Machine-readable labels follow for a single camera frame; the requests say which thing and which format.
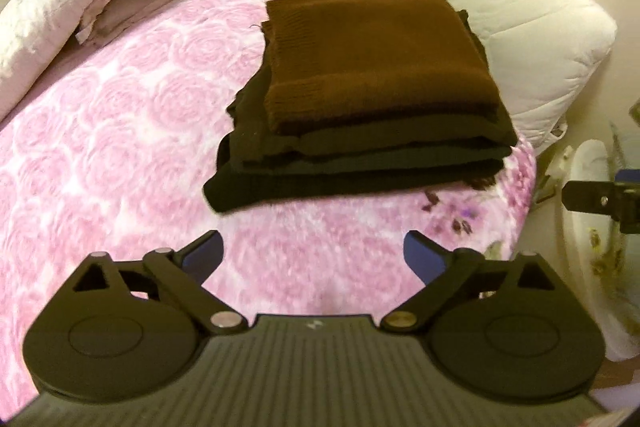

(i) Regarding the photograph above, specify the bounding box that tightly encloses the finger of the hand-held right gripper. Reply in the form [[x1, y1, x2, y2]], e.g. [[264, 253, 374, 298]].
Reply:
[[561, 169, 640, 234]]

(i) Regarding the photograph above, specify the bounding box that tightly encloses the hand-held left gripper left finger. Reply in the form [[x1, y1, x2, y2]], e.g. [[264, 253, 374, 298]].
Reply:
[[70, 229, 249, 336]]

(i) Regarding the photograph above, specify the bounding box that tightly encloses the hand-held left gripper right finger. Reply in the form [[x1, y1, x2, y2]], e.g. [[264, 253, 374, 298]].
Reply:
[[379, 229, 557, 336]]

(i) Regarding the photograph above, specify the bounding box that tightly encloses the brown cardigan with coloured buttons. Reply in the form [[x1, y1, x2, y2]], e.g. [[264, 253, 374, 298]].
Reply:
[[263, 0, 502, 136]]

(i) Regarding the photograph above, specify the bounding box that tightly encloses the black folded garment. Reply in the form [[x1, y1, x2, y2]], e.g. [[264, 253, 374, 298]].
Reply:
[[202, 157, 507, 214]]

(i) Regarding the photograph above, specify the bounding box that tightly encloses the dark folded sweater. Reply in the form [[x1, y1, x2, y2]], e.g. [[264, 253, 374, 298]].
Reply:
[[216, 9, 519, 172]]

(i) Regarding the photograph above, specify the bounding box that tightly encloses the pink floral blanket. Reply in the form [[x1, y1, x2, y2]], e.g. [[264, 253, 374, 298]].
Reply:
[[0, 0, 538, 388]]

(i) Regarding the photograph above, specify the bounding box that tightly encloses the white padded pillow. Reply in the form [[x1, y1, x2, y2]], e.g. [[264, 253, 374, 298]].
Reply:
[[239, 0, 617, 154]]

